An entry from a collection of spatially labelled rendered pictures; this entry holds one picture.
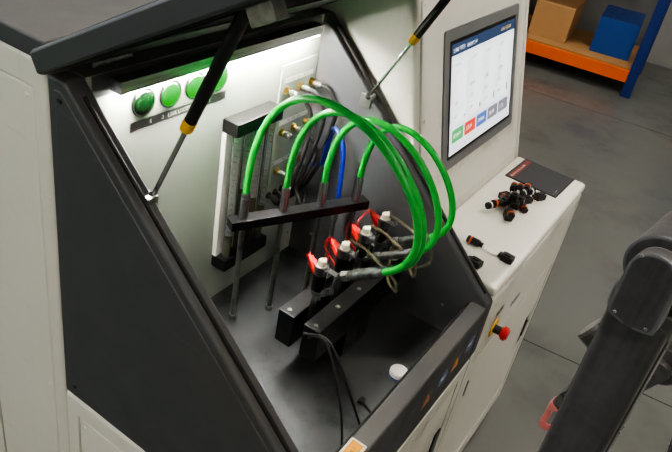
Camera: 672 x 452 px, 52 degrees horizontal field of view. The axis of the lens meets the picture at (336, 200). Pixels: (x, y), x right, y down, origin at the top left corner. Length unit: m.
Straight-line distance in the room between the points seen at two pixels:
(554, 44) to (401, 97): 4.93
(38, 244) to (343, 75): 0.71
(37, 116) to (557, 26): 5.67
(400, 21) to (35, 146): 0.76
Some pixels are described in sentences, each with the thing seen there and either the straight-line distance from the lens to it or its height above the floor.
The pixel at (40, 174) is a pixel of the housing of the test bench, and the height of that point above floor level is 1.27.
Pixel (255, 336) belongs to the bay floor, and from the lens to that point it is 1.53.
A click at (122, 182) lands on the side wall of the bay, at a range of 1.04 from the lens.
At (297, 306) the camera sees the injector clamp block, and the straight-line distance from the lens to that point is 1.39.
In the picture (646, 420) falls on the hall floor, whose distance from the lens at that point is 3.01.
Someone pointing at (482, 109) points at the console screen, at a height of 1.21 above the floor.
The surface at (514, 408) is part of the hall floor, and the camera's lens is 2.77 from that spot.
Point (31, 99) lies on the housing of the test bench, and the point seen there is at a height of 1.39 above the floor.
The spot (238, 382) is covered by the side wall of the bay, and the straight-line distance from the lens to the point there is 1.06.
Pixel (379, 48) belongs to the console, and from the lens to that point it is 1.52.
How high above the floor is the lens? 1.88
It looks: 31 degrees down
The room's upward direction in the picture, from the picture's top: 11 degrees clockwise
